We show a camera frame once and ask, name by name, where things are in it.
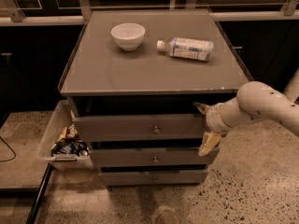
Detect clear plastic water bottle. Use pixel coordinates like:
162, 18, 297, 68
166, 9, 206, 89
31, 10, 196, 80
156, 37, 214, 62

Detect dark packets in bin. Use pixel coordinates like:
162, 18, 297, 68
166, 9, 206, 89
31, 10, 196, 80
51, 140, 89, 157

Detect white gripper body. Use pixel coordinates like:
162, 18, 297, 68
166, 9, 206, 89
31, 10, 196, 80
206, 103, 232, 134

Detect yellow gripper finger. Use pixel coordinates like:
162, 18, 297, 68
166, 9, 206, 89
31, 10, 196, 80
199, 132, 221, 157
193, 102, 210, 115

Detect grey top drawer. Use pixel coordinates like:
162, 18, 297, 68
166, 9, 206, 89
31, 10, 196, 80
73, 114, 206, 142

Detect grey bottom drawer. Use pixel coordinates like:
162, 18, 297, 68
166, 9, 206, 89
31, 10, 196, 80
100, 169, 208, 186

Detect clear plastic storage bin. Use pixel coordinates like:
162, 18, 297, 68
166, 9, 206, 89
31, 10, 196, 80
38, 100, 93, 170

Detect metal railing frame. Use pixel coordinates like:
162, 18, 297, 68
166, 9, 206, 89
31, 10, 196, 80
0, 0, 299, 25

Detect grey drawer cabinet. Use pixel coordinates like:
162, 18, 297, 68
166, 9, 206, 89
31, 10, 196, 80
60, 9, 251, 174

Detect snack bag in bin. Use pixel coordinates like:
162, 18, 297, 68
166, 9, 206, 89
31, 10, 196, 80
58, 124, 79, 141

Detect black cable on floor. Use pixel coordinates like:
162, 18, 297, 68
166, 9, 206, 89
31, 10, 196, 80
0, 135, 17, 163

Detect white ceramic bowl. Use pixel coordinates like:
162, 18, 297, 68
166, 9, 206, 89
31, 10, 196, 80
110, 23, 146, 51

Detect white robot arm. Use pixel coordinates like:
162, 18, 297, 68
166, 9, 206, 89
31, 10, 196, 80
193, 81, 299, 157

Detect grey middle drawer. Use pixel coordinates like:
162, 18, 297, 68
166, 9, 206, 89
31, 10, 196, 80
89, 147, 219, 167

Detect grey drawer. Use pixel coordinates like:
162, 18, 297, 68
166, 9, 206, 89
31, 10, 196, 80
73, 114, 206, 142
89, 147, 219, 167
100, 169, 208, 186

